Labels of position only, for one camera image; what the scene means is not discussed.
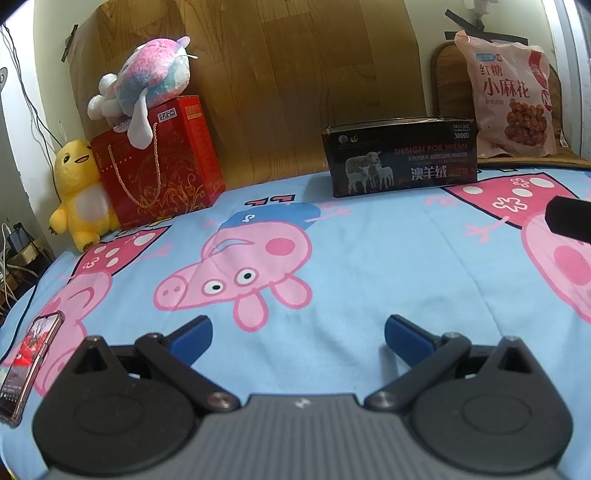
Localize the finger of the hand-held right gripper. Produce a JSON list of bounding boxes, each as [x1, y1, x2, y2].
[[544, 196, 591, 241]]

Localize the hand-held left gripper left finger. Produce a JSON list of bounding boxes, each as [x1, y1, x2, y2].
[[65, 315, 242, 412]]

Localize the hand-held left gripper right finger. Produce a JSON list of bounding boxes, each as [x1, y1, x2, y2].
[[365, 315, 552, 412]]

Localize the black sheep print box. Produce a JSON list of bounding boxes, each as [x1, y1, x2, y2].
[[322, 115, 478, 199]]

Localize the blue pig printed blanket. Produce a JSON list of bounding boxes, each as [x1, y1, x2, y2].
[[0, 165, 591, 480]]

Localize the large pink snack bag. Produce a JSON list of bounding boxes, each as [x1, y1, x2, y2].
[[454, 30, 559, 158]]

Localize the grey sliding glass door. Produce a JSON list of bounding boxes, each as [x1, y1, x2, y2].
[[551, 0, 591, 162]]

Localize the smartphone in clear case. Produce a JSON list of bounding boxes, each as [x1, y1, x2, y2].
[[0, 311, 64, 425]]

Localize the red gift bag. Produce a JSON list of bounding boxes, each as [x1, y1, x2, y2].
[[90, 95, 227, 228]]

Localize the yellow plush duck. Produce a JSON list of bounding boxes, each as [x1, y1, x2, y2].
[[48, 138, 122, 254]]

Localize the wooden chair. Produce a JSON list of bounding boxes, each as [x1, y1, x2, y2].
[[429, 41, 591, 168]]

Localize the black tape strip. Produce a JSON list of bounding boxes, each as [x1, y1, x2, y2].
[[444, 30, 529, 45], [444, 8, 486, 29], [61, 24, 80, 64]]

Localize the black power adapter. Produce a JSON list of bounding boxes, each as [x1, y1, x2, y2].
[[8, 222, 29, 254]]

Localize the pastel plush toy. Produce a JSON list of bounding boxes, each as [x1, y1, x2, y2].
[[87, 35, 199, 149]]

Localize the white cable bundle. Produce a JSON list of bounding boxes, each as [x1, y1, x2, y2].
[[0, 222, 40, 315]]

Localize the wooden wall panel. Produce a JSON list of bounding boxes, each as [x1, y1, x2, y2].
[[69, 0, 437, 204]]

